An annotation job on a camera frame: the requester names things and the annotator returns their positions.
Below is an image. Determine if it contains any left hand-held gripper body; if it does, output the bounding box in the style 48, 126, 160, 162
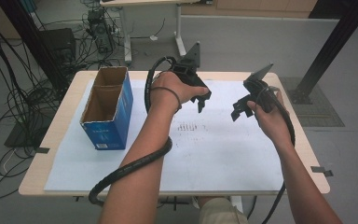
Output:
171, 41, 213, 102

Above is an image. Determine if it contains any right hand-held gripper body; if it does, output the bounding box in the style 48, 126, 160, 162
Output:
242, 62, 280, 114

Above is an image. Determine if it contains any blue cardboard box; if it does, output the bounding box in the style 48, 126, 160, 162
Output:
79, 65, 134, 151

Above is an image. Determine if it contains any person's left hand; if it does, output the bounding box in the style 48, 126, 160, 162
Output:
149, 71, 210, 114

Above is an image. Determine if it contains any person's right hand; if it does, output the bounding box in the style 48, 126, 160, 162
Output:
246, 90, 294, 149

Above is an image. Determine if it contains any gray floor mat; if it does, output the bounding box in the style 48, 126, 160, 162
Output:
279, 77, 346, 128

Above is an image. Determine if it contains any white desk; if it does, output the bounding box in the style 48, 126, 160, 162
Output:
99, 0, 213, 67

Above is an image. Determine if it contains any person's leg in khaki trousers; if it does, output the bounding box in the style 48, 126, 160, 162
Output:
198, 197, 250, 224

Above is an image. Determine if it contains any black computer tower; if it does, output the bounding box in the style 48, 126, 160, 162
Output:
87, 8, 117, 54

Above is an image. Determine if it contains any black equipment box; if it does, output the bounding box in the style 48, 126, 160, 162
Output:
38, 27, 77, 63

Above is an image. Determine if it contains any black hair tie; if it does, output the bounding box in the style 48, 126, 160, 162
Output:
150, 86, 183, 114

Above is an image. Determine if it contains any black spiral-wrapped cable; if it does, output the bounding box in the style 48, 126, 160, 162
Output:
88, 55, 178, 207
251, 78, 296, 224

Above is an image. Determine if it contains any black metal post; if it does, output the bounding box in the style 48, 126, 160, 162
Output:
287, 0, 358, 105
0, 0, 72, 91

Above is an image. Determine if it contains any tangle of black floor cables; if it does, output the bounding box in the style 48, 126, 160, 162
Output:
0, 0, 126, 202

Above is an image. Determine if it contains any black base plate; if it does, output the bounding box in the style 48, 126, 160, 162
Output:
3, 115, 54, 149

